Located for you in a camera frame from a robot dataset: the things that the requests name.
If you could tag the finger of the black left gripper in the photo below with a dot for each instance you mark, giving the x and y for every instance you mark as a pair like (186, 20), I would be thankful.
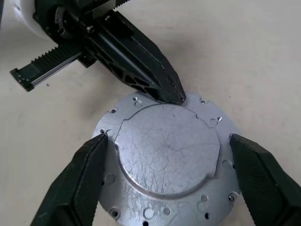
(150, 51)

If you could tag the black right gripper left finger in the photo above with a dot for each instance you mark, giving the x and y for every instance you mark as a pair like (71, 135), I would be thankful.
(70, 193)

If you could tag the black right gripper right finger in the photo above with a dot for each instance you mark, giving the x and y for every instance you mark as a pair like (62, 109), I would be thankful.
(270, 188)

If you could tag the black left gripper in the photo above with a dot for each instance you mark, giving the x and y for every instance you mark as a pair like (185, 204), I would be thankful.
(70, 26)

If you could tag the grey round motor rotor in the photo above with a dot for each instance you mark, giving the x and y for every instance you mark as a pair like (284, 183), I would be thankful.
(164, 153)

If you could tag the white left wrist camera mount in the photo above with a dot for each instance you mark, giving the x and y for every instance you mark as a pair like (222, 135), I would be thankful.
(26, 18)

